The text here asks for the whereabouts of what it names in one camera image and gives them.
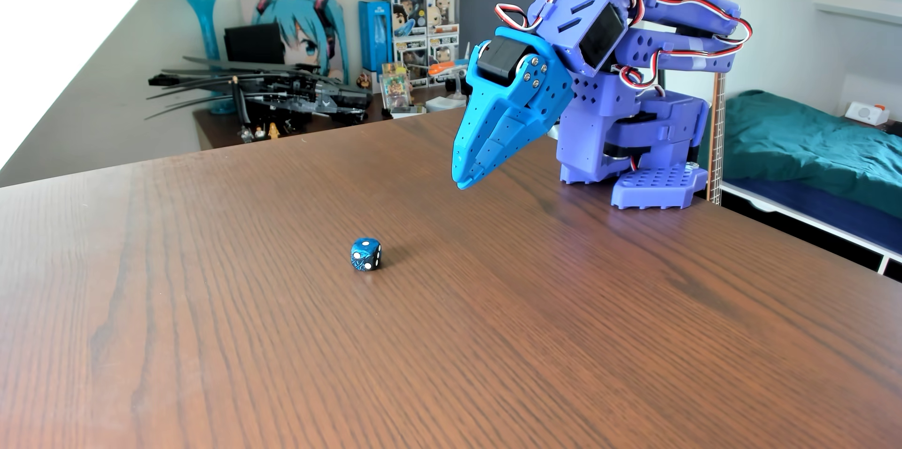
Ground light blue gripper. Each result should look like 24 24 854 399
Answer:
451 28 575 191

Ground blue dice with white dots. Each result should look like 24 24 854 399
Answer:
350 238 383 272

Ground small white flat box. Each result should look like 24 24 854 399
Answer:
425 95 468 114

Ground orange white toy plane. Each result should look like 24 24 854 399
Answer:
427 42 476 102

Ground figure box with pale figure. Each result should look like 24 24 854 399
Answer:
428 33 461 84

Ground clear acrylic card stand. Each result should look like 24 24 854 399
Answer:
380 63 427 119

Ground figure box with grey figure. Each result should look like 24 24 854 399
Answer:
392 35 431 89

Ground figure box with dark-haired figure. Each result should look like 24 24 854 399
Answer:
380 0 428 39

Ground tall blue box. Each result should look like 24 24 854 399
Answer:
358 0 394 74

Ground black helicopter model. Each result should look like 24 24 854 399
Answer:
144 56 374 143

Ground anime girl picture teal hair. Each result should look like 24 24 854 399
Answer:
240 0 350 84

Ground wooden bass guitar neck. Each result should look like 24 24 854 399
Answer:
706 0 738 206

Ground black rectangular box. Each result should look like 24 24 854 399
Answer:
224 23 287 67

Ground bed with teal blanket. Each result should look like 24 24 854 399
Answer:
698 90 902 219

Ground blue glass vase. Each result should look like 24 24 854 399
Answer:
182 0 238 116

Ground navy blue mattress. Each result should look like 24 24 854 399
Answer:
722 178 902 254

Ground small white radio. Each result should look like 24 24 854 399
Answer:
844 101 891 127

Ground white bed frame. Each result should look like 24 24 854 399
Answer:
717 181 902 276

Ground white wall shelf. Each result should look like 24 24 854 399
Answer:
814 0 902 28

